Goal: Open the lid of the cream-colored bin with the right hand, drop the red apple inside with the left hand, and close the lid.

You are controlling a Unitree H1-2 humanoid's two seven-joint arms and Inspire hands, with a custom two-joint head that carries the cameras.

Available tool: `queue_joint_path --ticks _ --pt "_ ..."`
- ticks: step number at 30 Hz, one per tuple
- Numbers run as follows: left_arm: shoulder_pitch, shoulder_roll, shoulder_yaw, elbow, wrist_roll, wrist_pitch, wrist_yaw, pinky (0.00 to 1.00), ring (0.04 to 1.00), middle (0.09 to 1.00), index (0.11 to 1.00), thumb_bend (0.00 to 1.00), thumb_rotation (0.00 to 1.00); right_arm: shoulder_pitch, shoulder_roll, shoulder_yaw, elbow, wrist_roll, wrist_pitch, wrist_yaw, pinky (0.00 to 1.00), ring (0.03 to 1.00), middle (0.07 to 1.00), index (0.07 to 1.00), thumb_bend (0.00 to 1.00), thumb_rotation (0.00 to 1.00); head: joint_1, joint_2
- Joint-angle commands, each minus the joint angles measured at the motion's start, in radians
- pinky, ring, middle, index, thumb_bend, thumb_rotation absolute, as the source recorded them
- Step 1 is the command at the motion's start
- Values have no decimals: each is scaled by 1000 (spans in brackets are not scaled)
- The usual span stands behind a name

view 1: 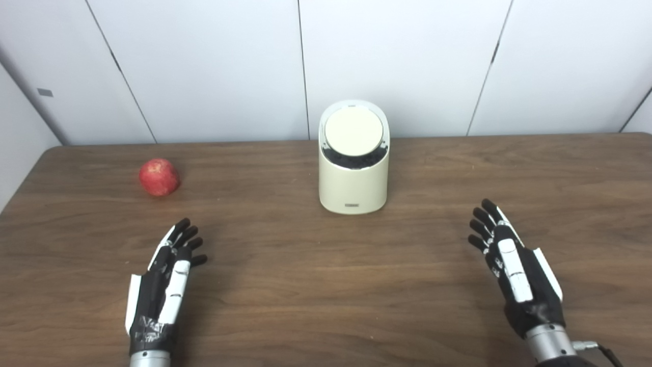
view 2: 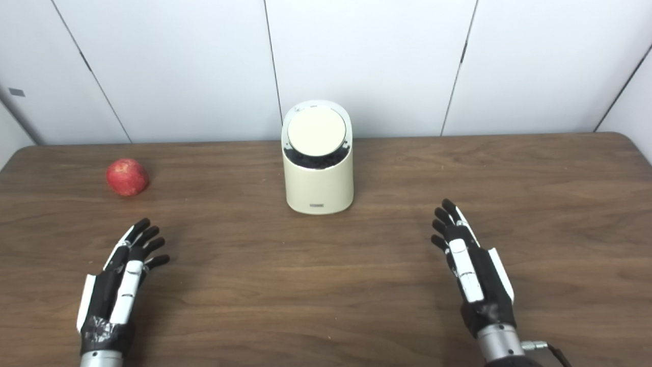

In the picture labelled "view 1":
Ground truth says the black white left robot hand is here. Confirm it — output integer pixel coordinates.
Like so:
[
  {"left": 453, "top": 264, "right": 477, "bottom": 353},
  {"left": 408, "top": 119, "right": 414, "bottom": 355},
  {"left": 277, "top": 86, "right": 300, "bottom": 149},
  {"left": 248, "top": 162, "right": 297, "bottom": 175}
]
[{"left": 125, "top": 218, "right": 208, "bottom": 355}]

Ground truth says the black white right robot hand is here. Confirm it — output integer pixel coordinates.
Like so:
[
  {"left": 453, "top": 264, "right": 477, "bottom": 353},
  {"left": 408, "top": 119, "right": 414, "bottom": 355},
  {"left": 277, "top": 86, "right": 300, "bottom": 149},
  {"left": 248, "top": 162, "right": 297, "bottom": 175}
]
[{"left": 468, "top": 199, "right": 567, "bottom": 340}]

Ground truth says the red apple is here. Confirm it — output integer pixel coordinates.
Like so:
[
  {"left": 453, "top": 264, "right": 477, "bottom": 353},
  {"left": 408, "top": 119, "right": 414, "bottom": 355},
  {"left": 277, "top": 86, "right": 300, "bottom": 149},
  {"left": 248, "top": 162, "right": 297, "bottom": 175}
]
[{"left": 139, "top": 158, "right": 181, "bottom": 197}]

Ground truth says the cream-colored bin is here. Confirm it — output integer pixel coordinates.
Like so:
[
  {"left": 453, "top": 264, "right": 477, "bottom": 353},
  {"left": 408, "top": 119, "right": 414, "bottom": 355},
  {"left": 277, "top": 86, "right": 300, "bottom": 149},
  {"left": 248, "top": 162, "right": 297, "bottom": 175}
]
[{"left": 318, "top": 100, "right": 391, "bottom": 215}]

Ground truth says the round cream bin lid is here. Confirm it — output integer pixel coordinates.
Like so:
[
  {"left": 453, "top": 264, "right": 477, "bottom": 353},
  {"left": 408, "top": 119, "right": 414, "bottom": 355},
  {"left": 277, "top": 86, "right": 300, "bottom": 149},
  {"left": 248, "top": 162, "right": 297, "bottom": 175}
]
[{"left": 324, "top": 107, "right": 384, "bottom": 157}]

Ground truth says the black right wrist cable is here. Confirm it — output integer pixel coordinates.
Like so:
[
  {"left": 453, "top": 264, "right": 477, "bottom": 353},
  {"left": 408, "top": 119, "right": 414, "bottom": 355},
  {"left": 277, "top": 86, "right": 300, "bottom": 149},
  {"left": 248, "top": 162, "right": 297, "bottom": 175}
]
[{"left": 573, "top": 340, "right": 625, "bottom": 367}]

